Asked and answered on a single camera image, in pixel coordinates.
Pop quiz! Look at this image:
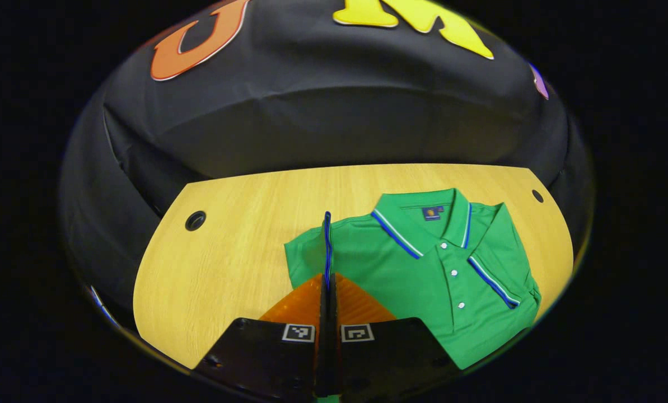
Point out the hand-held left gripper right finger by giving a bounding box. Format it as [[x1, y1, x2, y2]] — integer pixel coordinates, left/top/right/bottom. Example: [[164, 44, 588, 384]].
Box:
[[329, 273, 461, 402]]

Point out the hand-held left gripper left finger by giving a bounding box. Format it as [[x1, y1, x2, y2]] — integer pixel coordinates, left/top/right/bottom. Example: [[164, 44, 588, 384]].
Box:
[[193, 273, 330, 401]]

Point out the green T-shirt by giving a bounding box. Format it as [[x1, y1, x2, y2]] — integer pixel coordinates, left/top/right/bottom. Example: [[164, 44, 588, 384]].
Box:
[[283, 188, 541, 403]]

